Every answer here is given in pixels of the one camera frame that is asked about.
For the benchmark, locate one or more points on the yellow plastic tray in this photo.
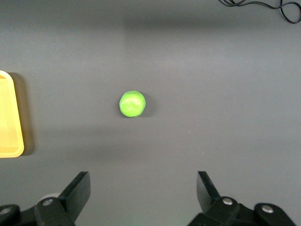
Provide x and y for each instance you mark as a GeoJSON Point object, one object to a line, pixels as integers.
{"type": "Point", "coordinates": [8, 117]}

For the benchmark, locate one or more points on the green ball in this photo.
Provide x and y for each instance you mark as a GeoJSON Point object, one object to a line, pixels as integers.
{"type": "Point", "coordinates": [132, 103]}

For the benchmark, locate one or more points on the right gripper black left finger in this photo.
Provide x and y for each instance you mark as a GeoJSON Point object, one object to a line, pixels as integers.
{"type": "Point", "coordinates": [70, 197]}

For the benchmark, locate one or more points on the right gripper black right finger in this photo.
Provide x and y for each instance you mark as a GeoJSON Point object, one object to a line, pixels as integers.
{"type": "Point", "coordinates": [211, 207]}

